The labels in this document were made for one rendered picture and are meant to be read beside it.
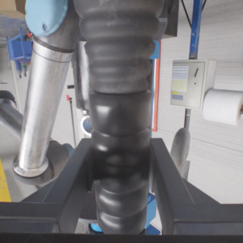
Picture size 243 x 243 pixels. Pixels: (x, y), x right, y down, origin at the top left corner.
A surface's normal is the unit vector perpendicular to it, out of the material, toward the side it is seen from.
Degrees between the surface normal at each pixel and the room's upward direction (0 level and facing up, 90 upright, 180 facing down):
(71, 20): 69
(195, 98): 90
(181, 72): 90
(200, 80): 90
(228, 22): 90
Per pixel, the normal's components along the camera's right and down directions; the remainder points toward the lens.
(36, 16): -0.54, 0.18
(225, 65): -0.72, 0.22
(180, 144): 0.03, -0.52
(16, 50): 0.69, 0.21
